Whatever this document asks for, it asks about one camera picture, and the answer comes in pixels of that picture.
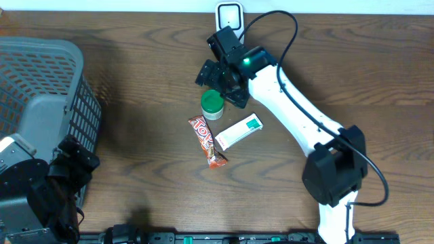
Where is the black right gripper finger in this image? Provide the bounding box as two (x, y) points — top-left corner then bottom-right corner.
(195, 60), (217, 86)
(223, 91), (250, 109)

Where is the green lid jar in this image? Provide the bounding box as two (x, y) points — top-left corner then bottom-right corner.
(201, 89), (224, 121)

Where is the white green toothpaste box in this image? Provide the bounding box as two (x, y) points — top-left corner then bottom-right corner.
(216, 113), (264, 150)

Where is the orange chocolate bar wrapper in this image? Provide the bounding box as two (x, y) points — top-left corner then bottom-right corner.
(189, 115), (228, 169)

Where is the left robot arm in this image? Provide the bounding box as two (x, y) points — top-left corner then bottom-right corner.
(1, 134), (100, 243)

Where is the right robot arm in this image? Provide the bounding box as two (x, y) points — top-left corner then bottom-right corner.
(195, 45), (368, 243)

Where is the white barcode scanner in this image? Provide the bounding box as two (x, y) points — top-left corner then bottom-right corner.
(215, 1), (245, 37)

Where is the grey plastic shopping basket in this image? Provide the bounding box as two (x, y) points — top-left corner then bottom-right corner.
(0, 36), (102, 207)

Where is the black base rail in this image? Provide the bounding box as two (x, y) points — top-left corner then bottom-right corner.
(77, 223), (401, 244)

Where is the black camera cable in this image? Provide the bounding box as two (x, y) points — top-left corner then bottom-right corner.
(237, 9), (390, 244)

